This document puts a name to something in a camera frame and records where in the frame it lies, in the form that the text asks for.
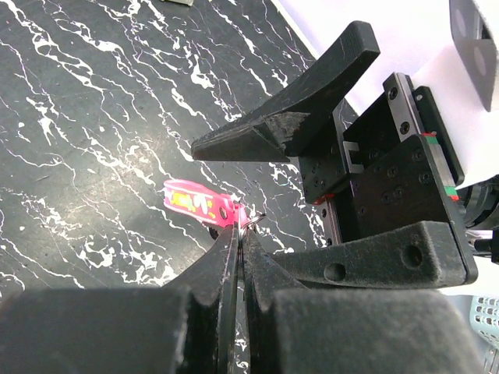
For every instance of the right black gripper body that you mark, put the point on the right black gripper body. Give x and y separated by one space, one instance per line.
393 167

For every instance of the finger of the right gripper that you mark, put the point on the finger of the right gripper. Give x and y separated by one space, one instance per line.
284 125
427 254

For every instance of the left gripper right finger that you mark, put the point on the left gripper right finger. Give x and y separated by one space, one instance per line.
294 329

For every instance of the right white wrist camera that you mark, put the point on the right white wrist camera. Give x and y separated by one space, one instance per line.
474 31

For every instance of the light blue plastic basket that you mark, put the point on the light blue plastic basket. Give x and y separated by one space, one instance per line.
483 318

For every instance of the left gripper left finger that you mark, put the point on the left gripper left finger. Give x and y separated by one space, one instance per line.
186 326

